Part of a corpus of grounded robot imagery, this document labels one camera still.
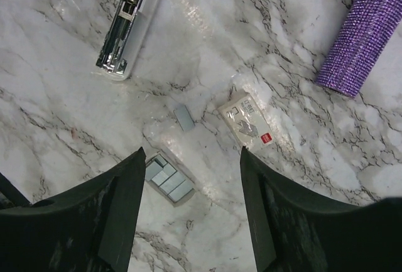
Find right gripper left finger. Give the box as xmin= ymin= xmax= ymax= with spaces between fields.
xmin=1 ymin=149 xmax=146 ymax=271

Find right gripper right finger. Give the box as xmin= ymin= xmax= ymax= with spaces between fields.
xmin=240 ymin=148 xmax=401 ymax=271

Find grey staple strips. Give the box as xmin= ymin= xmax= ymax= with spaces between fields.
xmin=145 ymin=149 xmax=196 ymax=207

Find small staple box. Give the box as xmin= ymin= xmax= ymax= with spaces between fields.
xmin=218 ymin=90 xmax=273 ymax=151

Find single grey staple strip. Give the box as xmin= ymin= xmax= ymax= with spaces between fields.
xmin=173 ymin=104 xmax=195 ymax=132

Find grey green stapler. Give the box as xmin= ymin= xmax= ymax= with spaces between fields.
xmin=96 ymin=0 xmax=159 ymax=81

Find purple glitter microphone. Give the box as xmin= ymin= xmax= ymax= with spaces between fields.
xmin=315 ymin=0 xmax=401 ymax=98

